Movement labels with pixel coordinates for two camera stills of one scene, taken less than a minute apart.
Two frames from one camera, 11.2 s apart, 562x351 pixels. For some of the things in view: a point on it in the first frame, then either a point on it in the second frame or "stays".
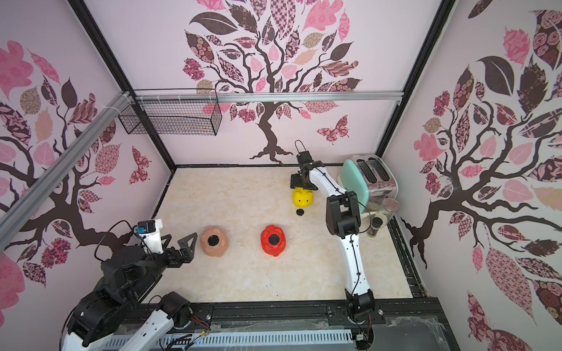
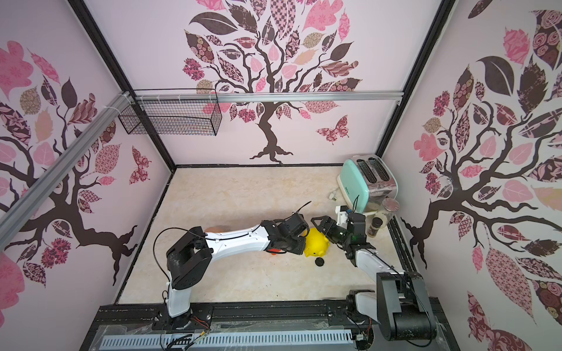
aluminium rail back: x=308 y=96 stays
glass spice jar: x=383 y=216 stays
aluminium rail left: x=23 y=210 stays
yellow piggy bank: x=302 y=198 to x=316 y=243
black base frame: x=416 y=325 stays
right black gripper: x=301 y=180 to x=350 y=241
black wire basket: x=172 y=112 stays
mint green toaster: x=370 y=178 stays
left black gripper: x=180 y=259 to x=300 y=250
